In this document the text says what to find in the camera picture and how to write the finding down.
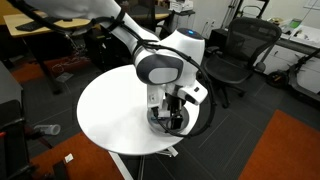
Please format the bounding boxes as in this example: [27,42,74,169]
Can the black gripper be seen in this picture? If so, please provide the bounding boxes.
[165,94,185,132]

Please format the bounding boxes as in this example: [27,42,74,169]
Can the grey bowl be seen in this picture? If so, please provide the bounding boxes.
[146,105,191,137]

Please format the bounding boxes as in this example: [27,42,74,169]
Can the white table base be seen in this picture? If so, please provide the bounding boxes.
[108,145,180,180]

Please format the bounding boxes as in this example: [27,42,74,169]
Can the black mesh office chair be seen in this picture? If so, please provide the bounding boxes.
[197,17,283,109]

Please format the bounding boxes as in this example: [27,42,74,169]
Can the black box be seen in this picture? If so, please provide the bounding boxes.
[209,28,231,51]

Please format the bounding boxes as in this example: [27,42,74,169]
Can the white small cabinet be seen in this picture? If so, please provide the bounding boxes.
[171,11,196,32]

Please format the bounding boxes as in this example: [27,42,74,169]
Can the black computer tower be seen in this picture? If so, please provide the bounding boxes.
[81,28,134,73]

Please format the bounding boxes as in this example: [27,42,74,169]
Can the wooden desk black legs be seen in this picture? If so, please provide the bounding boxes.
[153,12,171,22]
[3,13,93,95]

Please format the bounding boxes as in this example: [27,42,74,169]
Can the black kick scooter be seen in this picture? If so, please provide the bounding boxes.
[265,49,320,103]

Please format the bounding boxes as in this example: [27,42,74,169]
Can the small white floor tag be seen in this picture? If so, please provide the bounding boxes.
[63,152,75,164]

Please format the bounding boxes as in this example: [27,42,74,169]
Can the black padded office chair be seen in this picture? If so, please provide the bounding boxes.
[124,0,175,43]

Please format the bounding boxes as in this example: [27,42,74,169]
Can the white box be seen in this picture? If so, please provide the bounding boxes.
[168,0,195,14]

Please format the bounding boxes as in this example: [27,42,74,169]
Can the grey floor box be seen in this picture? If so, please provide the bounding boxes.
[54,71,75,83]

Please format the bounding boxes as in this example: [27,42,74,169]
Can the clear plastic container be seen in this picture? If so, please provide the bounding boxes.
[33,123,62,136]

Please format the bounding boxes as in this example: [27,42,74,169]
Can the white cabinet counter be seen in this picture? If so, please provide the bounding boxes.
[256,23,320,96]

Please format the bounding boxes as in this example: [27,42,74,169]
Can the green container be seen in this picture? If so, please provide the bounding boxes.
[288,18,303,30]

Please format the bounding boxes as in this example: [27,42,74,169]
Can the black metal robot stand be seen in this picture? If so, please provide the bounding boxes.
[0,61,70,180]

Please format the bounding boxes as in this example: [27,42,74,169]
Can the black keyboard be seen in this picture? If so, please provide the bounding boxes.
[14,20,46,33]

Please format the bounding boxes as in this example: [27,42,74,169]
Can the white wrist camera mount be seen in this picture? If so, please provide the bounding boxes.
[176,85,209,107]

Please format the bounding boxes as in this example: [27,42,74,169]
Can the tangled floor cables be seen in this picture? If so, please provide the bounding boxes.
[49,54,91,76]

